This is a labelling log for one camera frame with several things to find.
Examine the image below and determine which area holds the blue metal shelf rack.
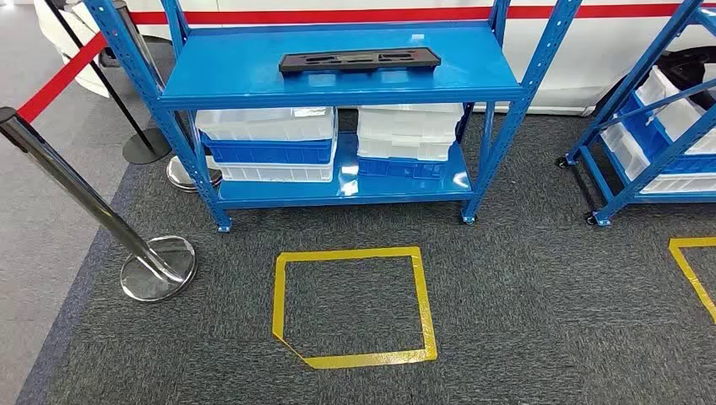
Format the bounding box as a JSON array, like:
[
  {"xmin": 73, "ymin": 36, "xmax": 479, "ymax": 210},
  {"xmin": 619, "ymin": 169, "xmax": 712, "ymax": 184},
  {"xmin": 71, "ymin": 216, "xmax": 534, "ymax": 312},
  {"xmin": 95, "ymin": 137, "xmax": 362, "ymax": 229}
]
[
  {"xmin": 556, "ymin": 0, "xmax": 716, "ymax": 228},
  {"xmin": 84, "ymin": 0, "xmax": 583, "ymax": 234}
]

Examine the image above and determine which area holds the white car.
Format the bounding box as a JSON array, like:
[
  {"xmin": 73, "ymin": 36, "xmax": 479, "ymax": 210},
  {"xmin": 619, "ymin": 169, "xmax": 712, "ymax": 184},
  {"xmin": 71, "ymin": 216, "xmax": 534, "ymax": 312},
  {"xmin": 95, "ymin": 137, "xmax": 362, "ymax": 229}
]
[{"xmin": 33, "ymin": 0, "xmax": 716, "ymax": 116}]

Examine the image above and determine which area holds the black stanchion post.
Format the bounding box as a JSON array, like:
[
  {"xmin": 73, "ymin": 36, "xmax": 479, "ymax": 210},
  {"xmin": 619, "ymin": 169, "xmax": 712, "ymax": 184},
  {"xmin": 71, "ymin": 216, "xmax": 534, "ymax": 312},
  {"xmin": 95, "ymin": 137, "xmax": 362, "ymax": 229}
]
[{"xmin": 44, "ymin": 0, "xmax": 171, "ymax": 166}]

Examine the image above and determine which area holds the chrome stanchion post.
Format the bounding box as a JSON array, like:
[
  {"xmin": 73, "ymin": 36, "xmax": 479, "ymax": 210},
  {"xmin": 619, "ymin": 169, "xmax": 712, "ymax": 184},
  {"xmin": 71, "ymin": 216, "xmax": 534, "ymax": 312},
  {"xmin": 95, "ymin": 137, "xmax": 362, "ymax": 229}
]
[
  {"xmin": 111, "ymin": 0, "xmax": 224, "ymax": 194},
  {"xmin": 0, "ymin": 105, "xmax": 198, "ymax": 304}
]

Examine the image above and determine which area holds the red barrier belt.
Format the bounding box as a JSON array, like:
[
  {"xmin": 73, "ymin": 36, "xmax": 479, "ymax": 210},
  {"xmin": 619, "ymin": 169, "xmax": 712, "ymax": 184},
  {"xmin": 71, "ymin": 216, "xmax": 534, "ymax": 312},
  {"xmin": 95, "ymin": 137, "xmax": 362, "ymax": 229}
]
[
  {"xmin": 128, "ymin": 3, "xmax": 716, "ymax": 27},
  {"xmin": 16, "ymin": 32, "xmax": 108, "ymax": 124}
]

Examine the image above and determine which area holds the yellow floor tape square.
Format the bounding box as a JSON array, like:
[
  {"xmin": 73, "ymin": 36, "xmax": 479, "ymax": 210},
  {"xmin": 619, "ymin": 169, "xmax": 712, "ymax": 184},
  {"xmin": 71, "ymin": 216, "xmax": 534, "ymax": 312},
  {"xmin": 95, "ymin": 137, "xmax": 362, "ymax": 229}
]
[
  {"xmin": 271, "ymin": 246, "xmax": 438, "ymax": 370},
  {"xmin": 669, "ymin": 236, "xmax": 716, "ymax": 326}
]

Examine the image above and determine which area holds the black plastic panel part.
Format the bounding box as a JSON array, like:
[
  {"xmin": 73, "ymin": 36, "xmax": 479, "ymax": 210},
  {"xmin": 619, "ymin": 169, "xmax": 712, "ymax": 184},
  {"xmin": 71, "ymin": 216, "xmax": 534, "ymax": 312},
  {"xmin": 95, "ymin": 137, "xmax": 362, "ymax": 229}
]
[{"xmin": 278, "ymin": 46, "xmax": 442, "ymax": 76}]

